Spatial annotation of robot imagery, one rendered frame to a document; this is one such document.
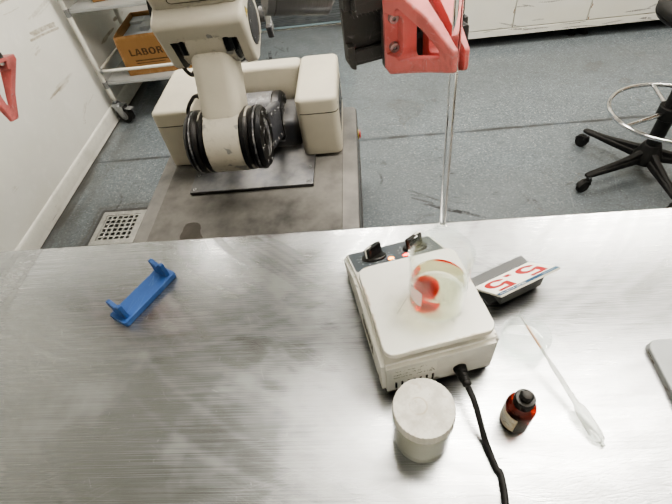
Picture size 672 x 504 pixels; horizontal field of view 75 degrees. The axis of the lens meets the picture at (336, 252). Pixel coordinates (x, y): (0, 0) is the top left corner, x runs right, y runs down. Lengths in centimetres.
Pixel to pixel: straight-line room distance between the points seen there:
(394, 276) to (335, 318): 12
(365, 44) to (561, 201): 160
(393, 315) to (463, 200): 140
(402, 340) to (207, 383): 25
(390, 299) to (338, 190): 88
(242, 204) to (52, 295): 73
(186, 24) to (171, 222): 56
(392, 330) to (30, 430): 45
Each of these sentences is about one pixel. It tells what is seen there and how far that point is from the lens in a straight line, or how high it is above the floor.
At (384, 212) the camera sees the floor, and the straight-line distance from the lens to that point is 178.
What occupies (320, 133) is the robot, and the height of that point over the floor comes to 46.
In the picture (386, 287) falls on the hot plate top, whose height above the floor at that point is 84.
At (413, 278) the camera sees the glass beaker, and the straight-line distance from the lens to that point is 43.
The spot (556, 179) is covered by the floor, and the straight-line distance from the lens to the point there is 202.
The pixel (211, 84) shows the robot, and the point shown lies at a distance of 121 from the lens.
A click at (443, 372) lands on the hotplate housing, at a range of 52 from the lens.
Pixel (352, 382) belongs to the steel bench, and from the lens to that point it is 54.
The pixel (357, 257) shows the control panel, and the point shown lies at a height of 79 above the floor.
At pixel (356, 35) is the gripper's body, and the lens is 38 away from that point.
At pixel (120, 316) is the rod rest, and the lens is 68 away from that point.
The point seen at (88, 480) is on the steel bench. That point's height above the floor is 75.
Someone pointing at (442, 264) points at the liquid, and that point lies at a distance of 47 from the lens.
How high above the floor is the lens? 124
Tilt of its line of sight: 48 degrees down
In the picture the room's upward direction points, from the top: 9 degrees counter-clockwise
